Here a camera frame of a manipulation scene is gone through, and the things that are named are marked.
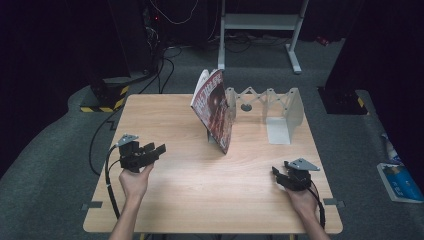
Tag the white expandable bookend rack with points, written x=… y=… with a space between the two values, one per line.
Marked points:
x=279 y=131

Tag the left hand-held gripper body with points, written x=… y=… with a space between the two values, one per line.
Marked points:
x=131 y=156

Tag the yellow black striped base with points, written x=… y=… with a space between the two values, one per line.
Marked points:
x=106 y=95

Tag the person's left hand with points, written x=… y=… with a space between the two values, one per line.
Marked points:
x=135 y=183

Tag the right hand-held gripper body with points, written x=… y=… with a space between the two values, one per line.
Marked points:
x=296 y=180

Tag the person's right hand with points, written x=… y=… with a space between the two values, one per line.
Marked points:
x=303 y=201

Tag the grey round table grommet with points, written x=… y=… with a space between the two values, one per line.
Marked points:
x=246 y=107

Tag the white metal stand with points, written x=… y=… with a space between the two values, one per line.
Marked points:
x=260 y=21

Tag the grey tape piece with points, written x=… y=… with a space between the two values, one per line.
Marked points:
x=333 y=202
x=92 y=205

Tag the black base with yellow stripe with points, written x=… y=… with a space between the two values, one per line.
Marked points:
x=343 y=101

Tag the small red object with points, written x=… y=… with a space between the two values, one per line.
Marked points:
x=322 y=40

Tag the blue white packet on floor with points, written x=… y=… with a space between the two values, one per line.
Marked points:
x=401 y=183

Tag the dark equipment rack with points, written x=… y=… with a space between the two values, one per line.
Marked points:
x=151 y=36

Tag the red cover magazine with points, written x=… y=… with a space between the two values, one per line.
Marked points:
x=215 y=110

